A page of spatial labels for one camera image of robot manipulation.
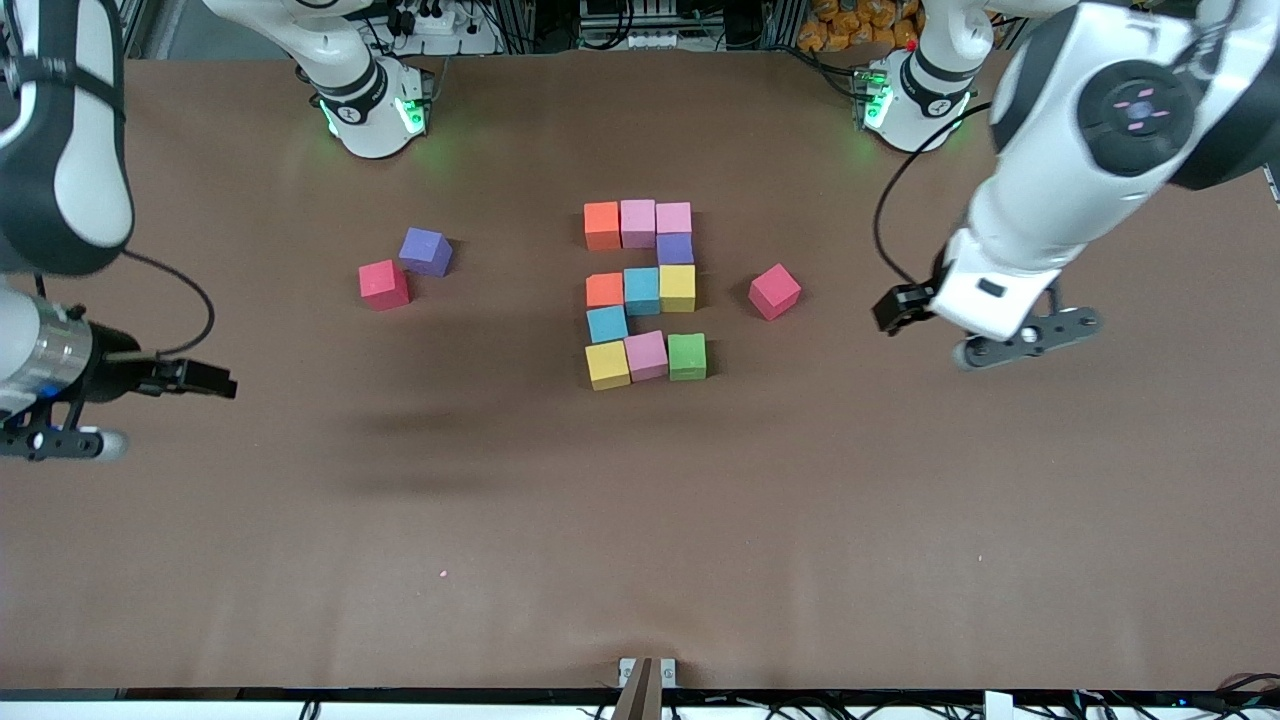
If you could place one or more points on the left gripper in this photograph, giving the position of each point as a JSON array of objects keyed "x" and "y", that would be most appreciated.
[{"x": 903, "y": 303}]

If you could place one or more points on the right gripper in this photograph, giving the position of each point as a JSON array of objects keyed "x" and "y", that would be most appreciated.
[{"x": 122, "y": 368}]

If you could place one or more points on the green foam cube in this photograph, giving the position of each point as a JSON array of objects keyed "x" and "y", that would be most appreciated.
[{"x": 687, "y": 357}]

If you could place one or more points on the yellow foam cube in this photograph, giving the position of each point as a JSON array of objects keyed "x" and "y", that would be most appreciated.
[
  {"x": 677, "y": 288},
  {"x": 608, "y": 365}
]

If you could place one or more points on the purple foam cube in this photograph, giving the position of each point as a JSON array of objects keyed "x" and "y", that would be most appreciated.
[
  {"x": 675, "y": 249},
  {"x": 427, "y": 252}
]

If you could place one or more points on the pink foam cube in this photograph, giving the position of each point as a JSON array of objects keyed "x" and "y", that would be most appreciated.
[
  {"x": 673, "y": 217},
  {"x": 646, "y": 356},
  {"x": 638, "y": 223}
]

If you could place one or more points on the blue foam cube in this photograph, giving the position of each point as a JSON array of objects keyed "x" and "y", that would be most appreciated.
[
  {"x": 642, "y": 291},
  {"x": 607, "y": 325}
]

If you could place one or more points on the orange foam cube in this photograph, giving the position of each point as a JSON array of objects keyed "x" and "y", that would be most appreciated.
[
  {"x": 604, "y": 290},
  {"x": 602, "y": 226}
]

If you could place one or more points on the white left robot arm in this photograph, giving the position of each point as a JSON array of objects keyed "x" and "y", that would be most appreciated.
[{"x": 1050, "y": 200}]

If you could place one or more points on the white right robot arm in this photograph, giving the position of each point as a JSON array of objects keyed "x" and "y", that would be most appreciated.
[{"x": 80, "y": 150}]

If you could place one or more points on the magenta red foam cube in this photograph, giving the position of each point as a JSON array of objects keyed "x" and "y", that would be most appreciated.
[{"x": 775, "y": 292}]

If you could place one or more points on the orange fruit net bag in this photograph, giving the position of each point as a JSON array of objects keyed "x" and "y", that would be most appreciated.
[{"x": 850, "y": 28}]

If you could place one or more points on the white label tag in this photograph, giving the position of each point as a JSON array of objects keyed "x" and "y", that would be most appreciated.
[{"x": 998, "y": 706}]

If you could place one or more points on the brown table cover sheet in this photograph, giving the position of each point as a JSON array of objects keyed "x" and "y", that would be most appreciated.
[{"x": 640, "y": 520}]

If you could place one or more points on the narrow white power strip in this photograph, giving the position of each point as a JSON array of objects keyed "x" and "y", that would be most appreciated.
[{"x": 652, "y": 40}]

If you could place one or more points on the bracket with brown post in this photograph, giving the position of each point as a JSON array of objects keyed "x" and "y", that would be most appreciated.
[{"x": 640, "y": 700}]

